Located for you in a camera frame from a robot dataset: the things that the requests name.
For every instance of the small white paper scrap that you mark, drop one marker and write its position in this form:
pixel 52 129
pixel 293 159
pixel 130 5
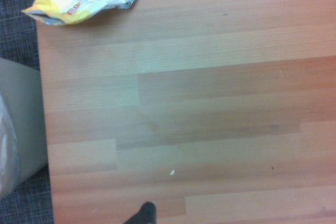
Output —
pixel 172 172

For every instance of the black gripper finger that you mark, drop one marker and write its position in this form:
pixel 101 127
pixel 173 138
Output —
pixel 145 214

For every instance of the grey plastic trash bin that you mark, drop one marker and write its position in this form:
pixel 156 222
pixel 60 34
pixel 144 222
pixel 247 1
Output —
pixel 25 113

